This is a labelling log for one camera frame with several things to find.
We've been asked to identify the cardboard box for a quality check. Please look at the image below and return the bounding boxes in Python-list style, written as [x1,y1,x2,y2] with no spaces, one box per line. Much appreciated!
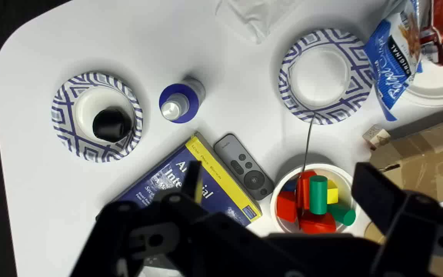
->
[361,112,443,277]

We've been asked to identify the green cylinder block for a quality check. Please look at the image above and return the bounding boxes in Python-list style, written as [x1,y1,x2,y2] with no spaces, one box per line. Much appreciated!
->
[309,175,327,215]

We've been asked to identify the blue patterned bowl with black object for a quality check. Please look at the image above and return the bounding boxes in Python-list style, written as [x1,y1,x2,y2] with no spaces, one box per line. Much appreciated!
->
[50,71,143,163]

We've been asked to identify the black object in bowl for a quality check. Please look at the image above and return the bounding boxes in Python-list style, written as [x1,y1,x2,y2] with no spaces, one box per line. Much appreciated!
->
[92,106,130,142]

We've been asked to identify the blue snack bag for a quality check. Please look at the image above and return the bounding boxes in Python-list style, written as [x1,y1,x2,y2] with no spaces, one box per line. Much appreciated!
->
[364,0,420,122]

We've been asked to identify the empty blue patterned paper bowl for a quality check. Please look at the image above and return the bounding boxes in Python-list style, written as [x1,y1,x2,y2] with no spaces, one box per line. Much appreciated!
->
[277,28,372,125]

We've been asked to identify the blue spray bottle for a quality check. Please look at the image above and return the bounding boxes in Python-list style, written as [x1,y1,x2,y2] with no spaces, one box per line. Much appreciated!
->
[158,79,204,123]

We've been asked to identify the blue and yellow book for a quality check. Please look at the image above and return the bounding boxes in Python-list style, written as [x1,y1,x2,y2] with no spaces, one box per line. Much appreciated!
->
[117,132,261,226]

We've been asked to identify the white paper plate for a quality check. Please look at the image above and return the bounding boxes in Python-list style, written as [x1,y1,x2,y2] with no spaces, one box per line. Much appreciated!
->
[404,60,443,108]

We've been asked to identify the grey remote control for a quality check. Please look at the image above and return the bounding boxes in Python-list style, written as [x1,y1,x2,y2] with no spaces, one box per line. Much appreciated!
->
[213,134,273,200]

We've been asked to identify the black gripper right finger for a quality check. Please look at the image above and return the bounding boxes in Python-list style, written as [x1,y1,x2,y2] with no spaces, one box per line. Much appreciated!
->
[352,162,443,277]

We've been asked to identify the white bowl of coloured blocks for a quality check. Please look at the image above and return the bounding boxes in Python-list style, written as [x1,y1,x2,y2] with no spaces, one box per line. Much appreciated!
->
[267,163,369,235]

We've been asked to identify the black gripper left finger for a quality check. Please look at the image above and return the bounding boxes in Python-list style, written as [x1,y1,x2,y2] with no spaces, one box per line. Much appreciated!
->
[70,162,263,277]

